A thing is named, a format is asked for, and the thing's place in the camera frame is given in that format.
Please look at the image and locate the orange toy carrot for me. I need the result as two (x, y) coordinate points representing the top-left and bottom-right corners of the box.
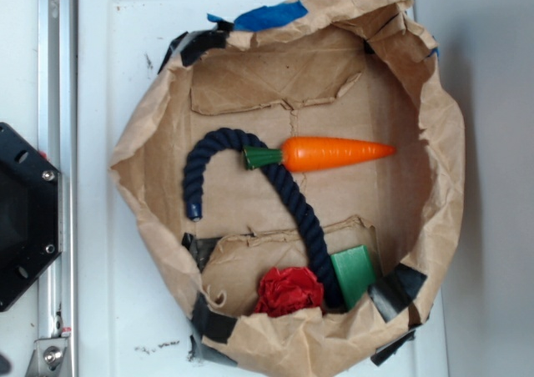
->
(243, 137), (396, 173)

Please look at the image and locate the brown paper bag bin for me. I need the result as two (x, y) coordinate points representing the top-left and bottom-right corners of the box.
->
(110, 0), (465, 376)

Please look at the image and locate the red crumpled paper ball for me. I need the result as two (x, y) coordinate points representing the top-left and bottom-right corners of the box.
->
(254, 267), (325, 318)

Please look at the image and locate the green wooden block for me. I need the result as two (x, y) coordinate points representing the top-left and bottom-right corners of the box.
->
(330, 245), (376, 310)

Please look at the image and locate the dark blue rope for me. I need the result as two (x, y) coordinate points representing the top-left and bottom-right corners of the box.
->
(181, 128), (349, 309)

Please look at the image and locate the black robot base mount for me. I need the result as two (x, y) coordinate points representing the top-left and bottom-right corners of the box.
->
(1, 123), (60, 312)

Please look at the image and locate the aluminium frame rail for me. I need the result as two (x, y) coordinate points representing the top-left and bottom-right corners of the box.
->
(38, 0), (78, 376)

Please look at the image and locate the metal corner bracket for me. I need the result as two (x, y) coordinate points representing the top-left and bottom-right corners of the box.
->
(25, 337), (68, 377)

